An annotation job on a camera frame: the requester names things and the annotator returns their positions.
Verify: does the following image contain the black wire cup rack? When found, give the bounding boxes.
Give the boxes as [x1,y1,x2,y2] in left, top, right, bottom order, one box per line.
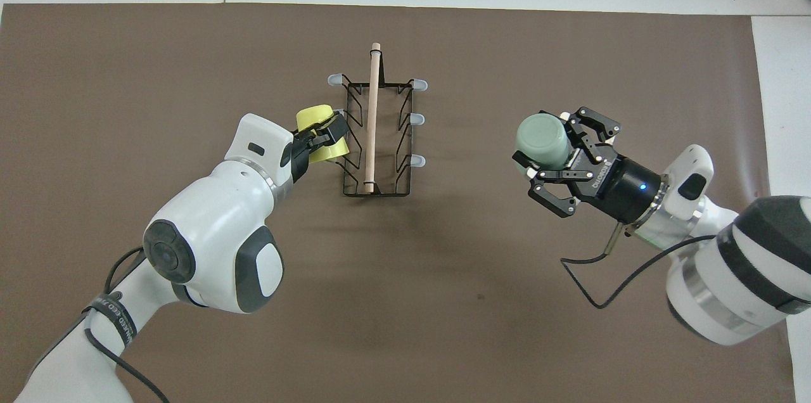
[328,42,429,198]

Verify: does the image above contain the brown table mat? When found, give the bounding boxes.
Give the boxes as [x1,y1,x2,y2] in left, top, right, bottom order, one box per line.
[0,3,798,403]

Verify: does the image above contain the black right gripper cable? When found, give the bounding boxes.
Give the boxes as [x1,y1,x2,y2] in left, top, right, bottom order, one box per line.
[560,235,718,309]

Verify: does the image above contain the yellow plastic cup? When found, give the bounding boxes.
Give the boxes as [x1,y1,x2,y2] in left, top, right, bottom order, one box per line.
[295,105,351,163]

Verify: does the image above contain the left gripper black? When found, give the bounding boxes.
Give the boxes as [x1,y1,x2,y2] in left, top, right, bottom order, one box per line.
[289,118,349,184]

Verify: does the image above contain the pale green plastic cup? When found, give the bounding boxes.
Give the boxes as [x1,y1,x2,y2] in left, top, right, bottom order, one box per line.
[512,112,575,179]

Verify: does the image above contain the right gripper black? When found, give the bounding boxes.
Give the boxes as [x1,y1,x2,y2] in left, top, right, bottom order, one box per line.
[526,106,667,225]

